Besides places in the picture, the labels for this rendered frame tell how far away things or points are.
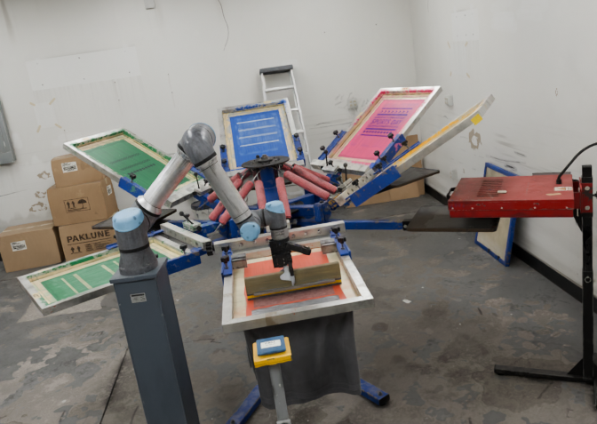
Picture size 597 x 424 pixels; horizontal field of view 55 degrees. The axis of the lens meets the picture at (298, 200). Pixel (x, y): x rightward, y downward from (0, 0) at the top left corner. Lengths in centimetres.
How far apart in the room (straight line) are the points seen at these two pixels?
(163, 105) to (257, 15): 147
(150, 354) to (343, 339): 77
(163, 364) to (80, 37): 501
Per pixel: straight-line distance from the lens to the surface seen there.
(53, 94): 701
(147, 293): 229
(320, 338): 237
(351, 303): 222
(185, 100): 674
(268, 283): 241
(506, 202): 292
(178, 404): 251
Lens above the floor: 195
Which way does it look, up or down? 15 degrees down
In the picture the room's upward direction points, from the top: 8 degrees counter-clockwise
